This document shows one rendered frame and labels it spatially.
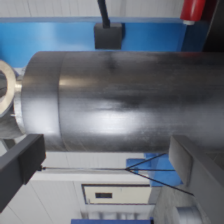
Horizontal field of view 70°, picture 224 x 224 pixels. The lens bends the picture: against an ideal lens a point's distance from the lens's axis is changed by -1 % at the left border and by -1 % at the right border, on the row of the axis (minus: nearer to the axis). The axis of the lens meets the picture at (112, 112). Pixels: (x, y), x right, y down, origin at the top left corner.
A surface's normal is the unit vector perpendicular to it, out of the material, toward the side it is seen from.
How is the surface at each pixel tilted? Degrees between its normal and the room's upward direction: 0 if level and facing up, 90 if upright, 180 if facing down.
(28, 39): 90
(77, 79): 90
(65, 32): 90
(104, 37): 90
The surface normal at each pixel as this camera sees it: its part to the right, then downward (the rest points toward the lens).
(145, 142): 0.00, 0.67
